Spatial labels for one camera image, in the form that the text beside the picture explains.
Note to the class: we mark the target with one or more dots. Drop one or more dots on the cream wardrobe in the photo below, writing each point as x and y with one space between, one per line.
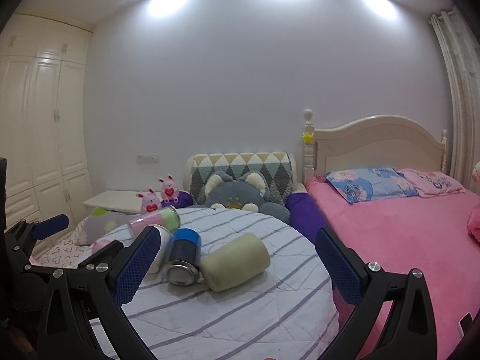
43 67

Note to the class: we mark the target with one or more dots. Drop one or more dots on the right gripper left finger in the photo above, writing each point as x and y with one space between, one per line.
100 293

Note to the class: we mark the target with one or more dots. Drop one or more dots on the olive green plastic cup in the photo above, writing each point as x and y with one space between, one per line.
235 263

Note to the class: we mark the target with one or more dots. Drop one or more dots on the cream bed headboard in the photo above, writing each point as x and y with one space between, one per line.
373 141

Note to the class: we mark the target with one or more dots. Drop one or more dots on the white curtain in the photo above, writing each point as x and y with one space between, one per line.
460 52

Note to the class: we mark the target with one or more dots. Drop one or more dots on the blue cartoon pillow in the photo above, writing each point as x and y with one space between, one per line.
370 184

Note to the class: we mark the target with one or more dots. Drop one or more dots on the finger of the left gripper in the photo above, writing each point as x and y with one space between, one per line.
103 252
50 227

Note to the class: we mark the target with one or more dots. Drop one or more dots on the pink and green tall cup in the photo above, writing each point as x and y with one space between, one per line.
167 218

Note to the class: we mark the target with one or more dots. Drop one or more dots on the pink pig toy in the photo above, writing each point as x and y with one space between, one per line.
150 201
169 191

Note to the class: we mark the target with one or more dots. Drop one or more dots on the purple bolster pillow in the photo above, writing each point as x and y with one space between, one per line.
300 209

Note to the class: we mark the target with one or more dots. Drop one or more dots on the front pink pig toy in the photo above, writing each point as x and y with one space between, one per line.
150 201

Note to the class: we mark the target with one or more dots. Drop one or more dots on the dark blue metal can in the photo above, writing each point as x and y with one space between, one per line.
182 265

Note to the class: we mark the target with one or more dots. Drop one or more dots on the triangle pattern cushion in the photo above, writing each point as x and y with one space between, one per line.
277 168

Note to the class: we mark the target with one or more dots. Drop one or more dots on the grey flower pillow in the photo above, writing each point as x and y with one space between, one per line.
100 223

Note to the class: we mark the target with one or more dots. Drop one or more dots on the heart pattern bedsheet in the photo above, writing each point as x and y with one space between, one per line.
66 252

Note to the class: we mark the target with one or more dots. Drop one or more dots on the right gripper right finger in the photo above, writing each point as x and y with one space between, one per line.
409 331

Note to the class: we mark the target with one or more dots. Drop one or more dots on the pink cartoon pillow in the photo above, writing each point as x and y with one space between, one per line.
432 184

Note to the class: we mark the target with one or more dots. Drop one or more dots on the striped white quilt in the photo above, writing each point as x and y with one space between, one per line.
287 312

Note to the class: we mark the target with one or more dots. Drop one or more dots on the grey cat plush pillow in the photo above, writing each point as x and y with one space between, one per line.
249 193

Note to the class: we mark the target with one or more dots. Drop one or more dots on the white nightstand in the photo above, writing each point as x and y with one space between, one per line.
116 200

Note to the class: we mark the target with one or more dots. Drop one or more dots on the rear pink pig toy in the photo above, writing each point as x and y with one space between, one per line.
169 191

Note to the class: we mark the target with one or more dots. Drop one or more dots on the pink bed blanket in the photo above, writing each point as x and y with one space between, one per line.
430 234

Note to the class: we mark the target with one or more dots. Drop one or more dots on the white paper cup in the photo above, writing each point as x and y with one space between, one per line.
165 239

